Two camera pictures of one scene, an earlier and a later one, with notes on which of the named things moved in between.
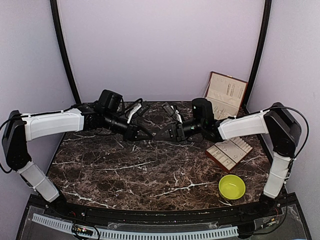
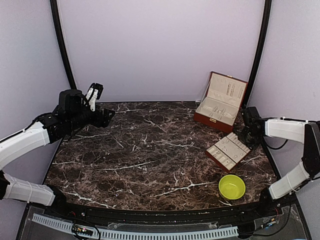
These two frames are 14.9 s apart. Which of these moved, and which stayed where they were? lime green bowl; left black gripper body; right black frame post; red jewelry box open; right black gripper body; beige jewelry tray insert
Moved: right black gripper body; left black gripper body
Stayed: lime green bowl; beige jewelry tray insert; red jewelry box open; right black frame post
